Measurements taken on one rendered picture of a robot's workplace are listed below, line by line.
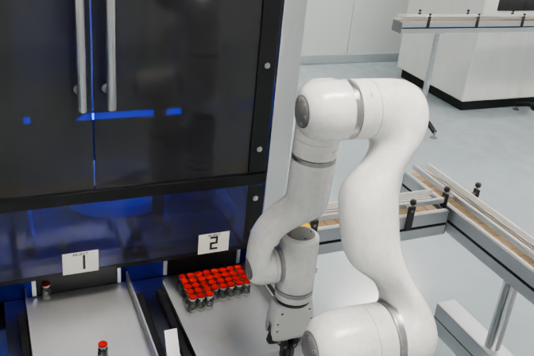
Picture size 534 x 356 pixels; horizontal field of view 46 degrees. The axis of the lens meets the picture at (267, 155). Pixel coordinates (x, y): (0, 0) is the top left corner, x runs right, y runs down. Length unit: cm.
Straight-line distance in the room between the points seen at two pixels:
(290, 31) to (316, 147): 42
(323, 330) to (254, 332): 60
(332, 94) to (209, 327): 83
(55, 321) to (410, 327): 91
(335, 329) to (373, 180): 24
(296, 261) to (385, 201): 36
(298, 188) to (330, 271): 223
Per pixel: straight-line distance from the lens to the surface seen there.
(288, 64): 156
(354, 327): 106
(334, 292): 331
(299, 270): 135
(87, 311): 170
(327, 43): 705
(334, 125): 100
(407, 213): 213
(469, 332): 236
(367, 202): 103
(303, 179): 124
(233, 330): 164
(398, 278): 107
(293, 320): 145
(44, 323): 168
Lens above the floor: 194
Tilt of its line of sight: 25 degrees down
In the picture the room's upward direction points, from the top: 6 degrees clockwise
